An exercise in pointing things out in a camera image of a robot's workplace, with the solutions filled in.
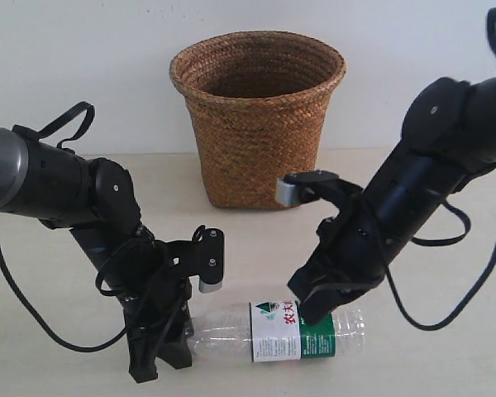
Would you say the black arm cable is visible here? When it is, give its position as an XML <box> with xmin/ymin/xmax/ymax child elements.
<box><xmin>379</xmin><ymin>6</ymin><xmax>496</xmax><ymax>332</ymax></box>
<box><xmin>0</xmin><ymin>101</ymin><xmax>191</xmax><ymax>352</ymax></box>

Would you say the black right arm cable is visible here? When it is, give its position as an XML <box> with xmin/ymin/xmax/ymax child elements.
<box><xmin>379</xmin><ymin>6</ymin><xmax>496</xmax><ymax>332</ymax></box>

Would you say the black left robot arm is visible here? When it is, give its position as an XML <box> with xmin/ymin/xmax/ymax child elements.
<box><xmin>0</xmin><ymin>127</ymin><xmax>193</xmax><ymax>382</ymax></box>

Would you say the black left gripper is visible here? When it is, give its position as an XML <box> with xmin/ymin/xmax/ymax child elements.
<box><xmin>97</xmin><ymin>238</ymin><xmax>193</xmax><ymax>371</ymax></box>

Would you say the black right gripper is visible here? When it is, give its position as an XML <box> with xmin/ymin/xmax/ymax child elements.
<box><xmin>288</xmin><ymin>181</ymin><xmax>389</xmax><ymax>324</ymax></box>

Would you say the clear plastic water bottle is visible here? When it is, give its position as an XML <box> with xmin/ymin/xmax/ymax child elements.
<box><xmin>188</xmin><ymin>299</ymin><xmax>365</xmax><ymax>364</ymax></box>

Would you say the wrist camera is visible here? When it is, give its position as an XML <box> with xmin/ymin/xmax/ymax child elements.
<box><xmin>274</xmin><ymin>170</ymin><xmax>340</xmax><ymax>207</ymax></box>
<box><xmin>193</xmin><ymin>225</ymin><xmax>225</xmax><ymax>294</ymax></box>

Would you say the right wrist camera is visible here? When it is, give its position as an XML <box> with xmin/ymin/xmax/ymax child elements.
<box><xmin>274</xmin><ymin>170</ymin><xmax>340</xmax><ymax>207</ymax></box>

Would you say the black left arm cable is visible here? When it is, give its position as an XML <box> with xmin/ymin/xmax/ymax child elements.
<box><xmin>0</xmin><ymin>101</ymin><xmax>191</xmax><ymax>352</ymax></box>

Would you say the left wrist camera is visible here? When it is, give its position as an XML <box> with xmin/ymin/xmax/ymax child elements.
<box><xmin>193</xmin><ymin>225</ymin><xmax>225</xmax><ymax>294</ymax></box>

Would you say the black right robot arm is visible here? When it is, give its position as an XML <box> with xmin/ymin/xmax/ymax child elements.
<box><xmin>284</xmin><ymin>77</ymin><xmax>496</xmax><ymax>324</ymax></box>

